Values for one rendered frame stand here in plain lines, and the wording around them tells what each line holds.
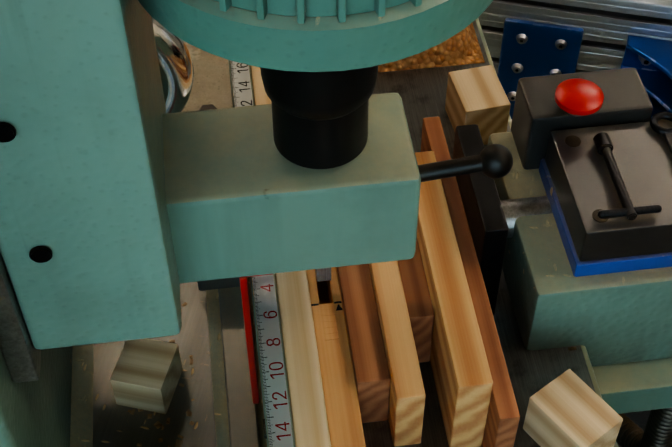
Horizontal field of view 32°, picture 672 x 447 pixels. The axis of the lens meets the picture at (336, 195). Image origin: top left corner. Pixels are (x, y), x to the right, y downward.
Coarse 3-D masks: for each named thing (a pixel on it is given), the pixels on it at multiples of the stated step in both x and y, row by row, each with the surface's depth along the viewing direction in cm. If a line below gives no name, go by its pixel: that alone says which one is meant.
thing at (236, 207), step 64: (192, 128) 64; (256, 128) 64; (384, 128) 64; (192, 192) 61; (256, 192) 61; (320, 192) 61; (384, 192) 62; (192, 256) 64; (256, 256) 64; (320, 256) 65; (384, 256) 66
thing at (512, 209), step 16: (464, 128) 74; (464, 144) 73; (480, 144) 73; (464, 176) 73; (480, 176) 71; (464, 192) 74; (480, 192) 71; (496, 192) 71; (464, 208) 74; (480, 208) 70; (496, 208) 70; (512, 208) 74; (528, 208) 74; (544, 208) 74; (480, 224) 70; (496, 224) 69; (512, 224) 74; (480, 240) 70; (496, 240) 69; (480, 256) 71; (496, 256) 70; (496, 272) 72; (496, 288) 73
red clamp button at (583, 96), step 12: (564, 84) 73; (576, 84) 73; (588, 84) 73; (564, 96) 72; (576, 96) 72; (588, 96) 72; (600, 96) 72; (564, 108) 72; (576, 108) 71; (588, 108) 71
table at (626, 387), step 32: (480, 32) 95; (480, 64) 92; (416, 96) 90; (416, 128) 88; (448, 128) 88; (512, 320) 76; (512, 352) 74; (544, 352) 74; (576, 352) 74; (512, 384) 73; (544, 384) 73; (608, 384) 76; (640, 384) 76
